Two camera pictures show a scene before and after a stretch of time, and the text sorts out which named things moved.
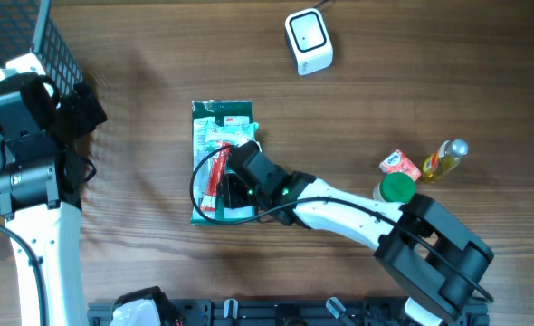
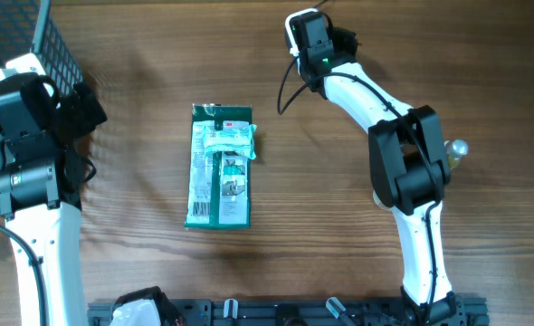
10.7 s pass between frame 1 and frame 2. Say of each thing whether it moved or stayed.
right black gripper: moved
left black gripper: stayed
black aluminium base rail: stayed
